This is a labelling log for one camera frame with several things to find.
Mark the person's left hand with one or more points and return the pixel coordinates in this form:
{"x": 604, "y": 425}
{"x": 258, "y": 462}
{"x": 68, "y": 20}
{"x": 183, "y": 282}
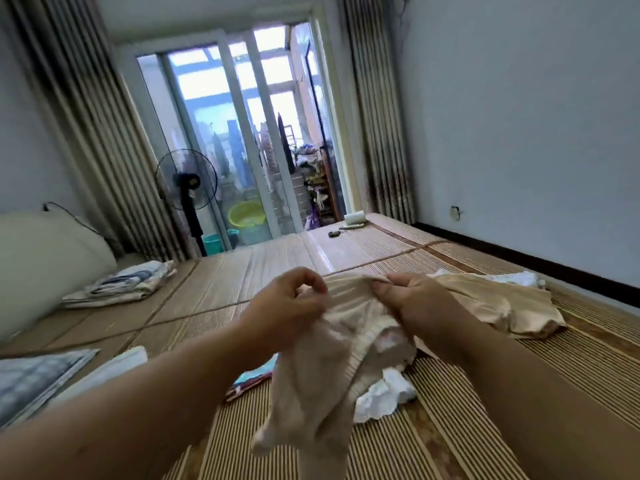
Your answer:
{"x": 280, "y": 315}

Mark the person's right hand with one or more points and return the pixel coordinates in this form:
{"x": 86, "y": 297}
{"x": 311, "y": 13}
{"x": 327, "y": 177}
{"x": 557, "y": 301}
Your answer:
{"x": 430, "y": 310}

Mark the bamboo bed mat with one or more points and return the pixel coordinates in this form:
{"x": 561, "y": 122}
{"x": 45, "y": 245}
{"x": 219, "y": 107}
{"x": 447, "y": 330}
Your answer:
{"x": 290, "y": 255}

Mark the light blue garment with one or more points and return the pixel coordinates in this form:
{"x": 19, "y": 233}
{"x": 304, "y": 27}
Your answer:
{"x": 258, "y": 373}

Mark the cream patterned pants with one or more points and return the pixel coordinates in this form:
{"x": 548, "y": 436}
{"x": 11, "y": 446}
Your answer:
{"x": 330, "y": 375}

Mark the tan beige garment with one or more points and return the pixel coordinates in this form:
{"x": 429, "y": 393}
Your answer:
{"x": 510, "y": 305}

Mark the red patterned garment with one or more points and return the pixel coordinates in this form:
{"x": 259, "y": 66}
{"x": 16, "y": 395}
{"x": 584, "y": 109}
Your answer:
{"x": 240, "y": 388}

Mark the small floral white garment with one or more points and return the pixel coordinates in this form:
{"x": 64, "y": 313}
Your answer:
{"x": 520, "y": 279}

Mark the pale grey garment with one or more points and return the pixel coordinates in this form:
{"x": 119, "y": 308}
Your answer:
{"x": 100, "y": 373}

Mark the person's left forearm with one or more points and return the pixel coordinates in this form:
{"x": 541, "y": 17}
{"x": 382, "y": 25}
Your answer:
{"x": 130, "y": 415}

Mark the person's right forearm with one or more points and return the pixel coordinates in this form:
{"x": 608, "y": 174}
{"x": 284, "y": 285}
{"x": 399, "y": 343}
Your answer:
{"x": 560, "y": 415}

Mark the small teal bucket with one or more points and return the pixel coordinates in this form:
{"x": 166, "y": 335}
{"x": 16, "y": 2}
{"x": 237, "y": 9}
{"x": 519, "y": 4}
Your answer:
{"x": 213, "y": 244}

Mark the yellow green basin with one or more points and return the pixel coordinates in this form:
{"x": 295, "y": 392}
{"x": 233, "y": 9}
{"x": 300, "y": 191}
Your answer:
{"x": 247, "y": 215}

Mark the white paper roll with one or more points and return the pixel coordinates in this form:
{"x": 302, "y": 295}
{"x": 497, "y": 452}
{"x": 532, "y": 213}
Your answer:
{"x": 355, "y": 218}

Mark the cluttered balcony shelf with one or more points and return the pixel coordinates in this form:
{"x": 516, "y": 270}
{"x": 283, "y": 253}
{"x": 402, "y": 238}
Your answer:
{"x": 312, "y": 185}

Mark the folded striped blanket stack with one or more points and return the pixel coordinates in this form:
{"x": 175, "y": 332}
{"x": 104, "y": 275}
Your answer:
{"x": 120, "y": 285}

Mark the black standing fan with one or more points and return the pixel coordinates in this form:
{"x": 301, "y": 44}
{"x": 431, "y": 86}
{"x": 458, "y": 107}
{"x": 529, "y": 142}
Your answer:
{"x": 186, "y": 180}

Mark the sliding glass balcony door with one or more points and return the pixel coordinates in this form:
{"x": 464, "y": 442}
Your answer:
{"x": 240, "y": 125}

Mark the beige patterned curtain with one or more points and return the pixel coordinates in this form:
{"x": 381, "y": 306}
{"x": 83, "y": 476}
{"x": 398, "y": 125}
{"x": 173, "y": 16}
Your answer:
{"x": 385, "y": 105}
{"x": 100, "y": 125}

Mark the cream padded headboard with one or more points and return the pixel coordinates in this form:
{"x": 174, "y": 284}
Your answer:
{"x": 45, "y": 270}

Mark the blue plaid pillow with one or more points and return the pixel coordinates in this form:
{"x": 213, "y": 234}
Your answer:
{"x": 35, "y": 385}

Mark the white wall socket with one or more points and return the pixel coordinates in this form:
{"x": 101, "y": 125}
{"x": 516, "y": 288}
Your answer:
{"x": 455, "y": 212}

